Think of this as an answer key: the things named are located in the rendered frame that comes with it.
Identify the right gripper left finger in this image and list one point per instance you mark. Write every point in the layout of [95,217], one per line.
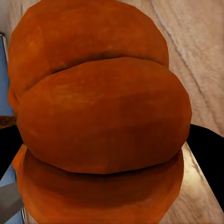
[10,143]

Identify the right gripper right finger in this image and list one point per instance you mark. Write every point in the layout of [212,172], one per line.
[208,150]

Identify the coffee table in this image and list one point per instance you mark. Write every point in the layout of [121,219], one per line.
[10,202]

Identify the sofa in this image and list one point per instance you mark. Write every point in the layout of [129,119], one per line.
[10,175]

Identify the pumpkin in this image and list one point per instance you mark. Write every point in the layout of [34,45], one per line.
[102,118]

